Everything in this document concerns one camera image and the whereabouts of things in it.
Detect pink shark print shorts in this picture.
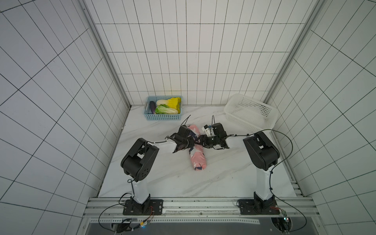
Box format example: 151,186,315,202
188,125,207,170

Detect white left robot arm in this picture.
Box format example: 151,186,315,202
120,133,194,216

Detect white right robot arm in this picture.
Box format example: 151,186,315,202
196,131,280,215

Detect green toy lettuce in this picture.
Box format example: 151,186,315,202
155,104,179,115

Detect yellow toy cabbage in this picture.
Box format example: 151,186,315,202
156,98,181,113

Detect light blue perforated basket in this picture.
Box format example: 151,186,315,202
144,96,182,120

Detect purple toy eggplant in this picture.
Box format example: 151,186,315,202
149,101,157,114

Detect white perforated basket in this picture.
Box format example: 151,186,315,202
224,94,278,133

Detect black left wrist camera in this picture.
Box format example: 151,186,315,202
177,125,191,139

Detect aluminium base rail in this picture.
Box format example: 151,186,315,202
83,196,319,225

